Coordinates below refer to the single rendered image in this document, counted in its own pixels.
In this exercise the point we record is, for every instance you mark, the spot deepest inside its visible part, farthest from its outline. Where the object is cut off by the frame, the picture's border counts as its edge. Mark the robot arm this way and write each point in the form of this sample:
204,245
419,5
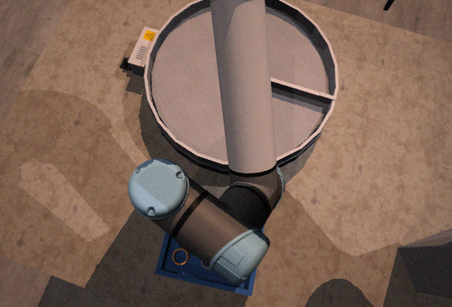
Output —
224,232

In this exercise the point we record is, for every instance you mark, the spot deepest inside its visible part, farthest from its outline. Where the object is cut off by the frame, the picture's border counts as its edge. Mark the orange metal ring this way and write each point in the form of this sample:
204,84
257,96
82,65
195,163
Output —
175,261

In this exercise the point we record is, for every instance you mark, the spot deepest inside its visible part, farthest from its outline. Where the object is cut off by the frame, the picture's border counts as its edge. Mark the blue crate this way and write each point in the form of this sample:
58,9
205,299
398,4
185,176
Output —
193,271

